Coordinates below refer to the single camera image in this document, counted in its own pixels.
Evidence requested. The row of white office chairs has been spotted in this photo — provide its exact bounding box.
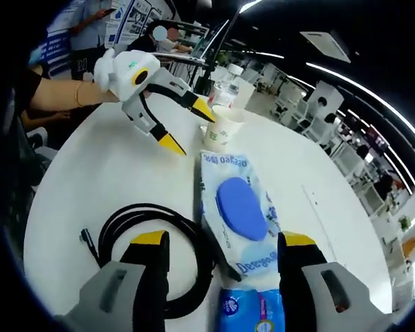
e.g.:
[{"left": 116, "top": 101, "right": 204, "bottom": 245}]
[{"left": 269, "top": 62, "right": 415, "bottom": 243}]

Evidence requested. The clear water bottle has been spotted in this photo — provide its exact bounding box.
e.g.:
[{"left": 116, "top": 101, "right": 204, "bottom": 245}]
[{"left": 212, "top": 63, "right": 245, "bottom": 108}]

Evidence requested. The black cable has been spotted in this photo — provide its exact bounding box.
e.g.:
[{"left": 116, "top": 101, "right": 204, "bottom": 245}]
[{"left": 80, "top": 203, "right": 217, "bottom": 321}]

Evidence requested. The open laptop on stand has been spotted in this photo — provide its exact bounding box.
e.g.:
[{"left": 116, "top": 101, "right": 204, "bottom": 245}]
[{"left": 151, "top": 24, "right": 210, "bottom": 64}]

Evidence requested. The black stand pole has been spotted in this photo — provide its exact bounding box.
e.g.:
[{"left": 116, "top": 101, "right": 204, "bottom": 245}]
[{"left": 193, "top": 8, "right": 243, "bottom": 100}]

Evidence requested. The long ceiling light strip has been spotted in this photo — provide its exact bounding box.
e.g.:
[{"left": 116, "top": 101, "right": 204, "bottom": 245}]
[
  {"left": 306, "top": 61, "right": 415, "bottom": 190},
  {"left": 237, "top": 0, "right": 264, "bottom": 14}
]

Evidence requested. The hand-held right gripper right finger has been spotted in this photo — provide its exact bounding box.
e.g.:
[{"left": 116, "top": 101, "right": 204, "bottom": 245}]
[{"left": 277, "top": 230, "right": 398, "bottom": 332}]

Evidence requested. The wet wipes pack blue lid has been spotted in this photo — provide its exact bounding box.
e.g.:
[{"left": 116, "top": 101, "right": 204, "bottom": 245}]
[{"left": 193, "top": 150, "right": 281, "bottom": 283}]

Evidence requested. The white paper cup green print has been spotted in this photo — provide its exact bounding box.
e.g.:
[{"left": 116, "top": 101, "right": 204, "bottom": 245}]
[{"left": 203, "top": 104, "right": 246, "bottom": 153}]

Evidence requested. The blue tissue pack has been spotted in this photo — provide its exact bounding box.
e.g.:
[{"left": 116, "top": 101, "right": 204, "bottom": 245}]
[{"left": 216, "top": 285, "right": 288, "bottom": 332}]

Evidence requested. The hanging screen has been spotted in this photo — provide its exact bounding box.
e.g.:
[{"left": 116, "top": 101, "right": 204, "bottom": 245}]
[{"left": 366, "top": 126, "right": 390, "bottom": 153}]

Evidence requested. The white table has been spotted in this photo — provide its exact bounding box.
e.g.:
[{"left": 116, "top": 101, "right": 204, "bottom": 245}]
[{"left": 22, "top": 100, "right": 394, "bottom": 332}]

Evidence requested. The orange bag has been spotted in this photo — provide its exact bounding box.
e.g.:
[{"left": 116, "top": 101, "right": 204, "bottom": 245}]
[{"left": 400, "top": 237, "right": 415, "bottom": 260}]

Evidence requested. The ceiling air vent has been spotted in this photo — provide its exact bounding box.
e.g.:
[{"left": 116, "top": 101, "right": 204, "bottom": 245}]
[{"left": 299, "top": 30, "right": 352, "bottom": 64}]

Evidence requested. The clear plastic cup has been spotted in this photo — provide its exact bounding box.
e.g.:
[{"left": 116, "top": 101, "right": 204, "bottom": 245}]
[{"left": 231, "top": 78, "right": 257, "bottom": 110}]

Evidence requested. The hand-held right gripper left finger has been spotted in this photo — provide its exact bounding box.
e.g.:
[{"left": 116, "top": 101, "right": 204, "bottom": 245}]
[{"left": 62, "top": 230, "right": 171, "bottom": 332}]

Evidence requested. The blue white wall poster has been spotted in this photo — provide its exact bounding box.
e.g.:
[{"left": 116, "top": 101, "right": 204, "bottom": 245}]
[{"left": 46, "top": 0, "right": 167, "bottom": 79}]

